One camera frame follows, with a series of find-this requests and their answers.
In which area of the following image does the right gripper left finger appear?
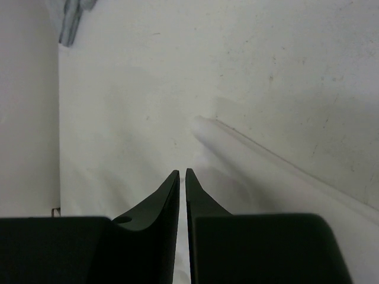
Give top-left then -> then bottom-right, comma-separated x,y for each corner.
1,171 -> 180,283

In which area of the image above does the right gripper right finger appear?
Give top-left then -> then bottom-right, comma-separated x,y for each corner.
185,169 -> 352,283

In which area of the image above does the white tank top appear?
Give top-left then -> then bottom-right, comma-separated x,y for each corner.
60,117 -> 378,283

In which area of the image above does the folded grey tank top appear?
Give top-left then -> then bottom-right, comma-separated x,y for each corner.
59,0 -> 97,47

